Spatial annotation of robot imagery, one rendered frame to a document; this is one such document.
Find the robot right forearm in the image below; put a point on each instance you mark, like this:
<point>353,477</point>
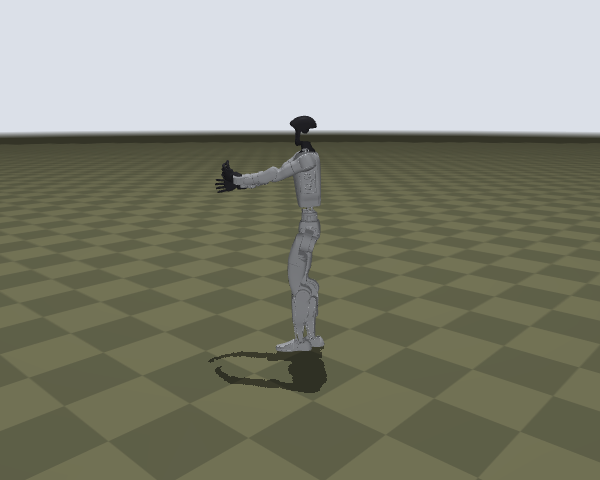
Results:
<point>252,186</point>

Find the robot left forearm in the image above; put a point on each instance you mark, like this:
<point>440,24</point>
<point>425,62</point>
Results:
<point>261,177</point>

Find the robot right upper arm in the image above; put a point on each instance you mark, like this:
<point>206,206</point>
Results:
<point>289,161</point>

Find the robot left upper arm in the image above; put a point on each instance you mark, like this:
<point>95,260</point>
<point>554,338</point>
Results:
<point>303,163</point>

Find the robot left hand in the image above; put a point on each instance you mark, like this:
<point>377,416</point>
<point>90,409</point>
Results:
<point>229,173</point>

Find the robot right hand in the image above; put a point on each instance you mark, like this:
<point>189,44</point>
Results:
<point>228,185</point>

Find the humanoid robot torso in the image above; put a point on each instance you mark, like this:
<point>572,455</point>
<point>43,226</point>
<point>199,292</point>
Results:
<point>308,193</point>

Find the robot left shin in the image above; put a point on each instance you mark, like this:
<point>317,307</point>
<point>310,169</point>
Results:
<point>300,308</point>

